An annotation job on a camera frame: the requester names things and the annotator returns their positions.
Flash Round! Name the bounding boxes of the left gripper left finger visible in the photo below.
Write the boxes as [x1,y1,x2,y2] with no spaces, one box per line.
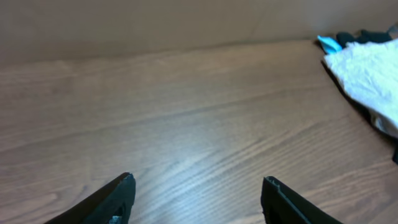
[46,172,136,224]

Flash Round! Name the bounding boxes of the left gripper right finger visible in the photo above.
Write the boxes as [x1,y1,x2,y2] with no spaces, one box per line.
[261,176,341,224]

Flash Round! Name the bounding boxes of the beige shorts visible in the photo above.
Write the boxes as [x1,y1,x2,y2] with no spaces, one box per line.
[324,39,397,138]

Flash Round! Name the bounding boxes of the light blue garment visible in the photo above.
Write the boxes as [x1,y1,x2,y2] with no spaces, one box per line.
[317,35,343,54]

